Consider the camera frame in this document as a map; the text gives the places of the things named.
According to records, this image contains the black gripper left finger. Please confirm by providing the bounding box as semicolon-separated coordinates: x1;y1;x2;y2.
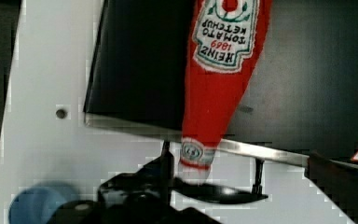
47;155;221;224

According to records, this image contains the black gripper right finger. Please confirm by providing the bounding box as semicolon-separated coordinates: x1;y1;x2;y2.
304;153;358;224

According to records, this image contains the black toaster oven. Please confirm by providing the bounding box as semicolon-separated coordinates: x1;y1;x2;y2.
84;0;358;169

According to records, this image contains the black oven door handle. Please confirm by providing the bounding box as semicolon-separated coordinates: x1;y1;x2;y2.
155;140;269;205

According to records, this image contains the red plush ketchup bottle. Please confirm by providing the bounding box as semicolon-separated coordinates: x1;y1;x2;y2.
178;0;273;184

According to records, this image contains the blue bowl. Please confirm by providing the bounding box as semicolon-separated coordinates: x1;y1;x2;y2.
7;181;80;224

